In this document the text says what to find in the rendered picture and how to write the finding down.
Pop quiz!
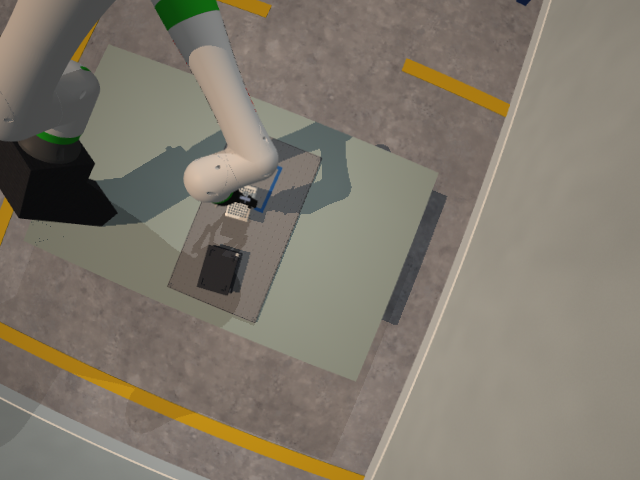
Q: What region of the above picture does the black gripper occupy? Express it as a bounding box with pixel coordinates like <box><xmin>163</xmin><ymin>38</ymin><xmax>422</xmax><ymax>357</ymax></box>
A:
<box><xmin>232</xmin><ymin>192</ymin><xmax>258</xmax><ymax>209</ymax></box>

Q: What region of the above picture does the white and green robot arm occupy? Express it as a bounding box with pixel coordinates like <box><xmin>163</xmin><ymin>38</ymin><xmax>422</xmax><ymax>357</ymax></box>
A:
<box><xmin>0</xmin><ymin>0</ymin><xmax>279</xmax><ymax>208</ymax></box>

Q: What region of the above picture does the blue tape rectangle outline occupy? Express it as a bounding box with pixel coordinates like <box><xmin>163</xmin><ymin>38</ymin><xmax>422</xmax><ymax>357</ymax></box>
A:
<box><xmin>254</xmin><ymin>166</ymin><xmax>282</xmax><ymax>213</ymax></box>

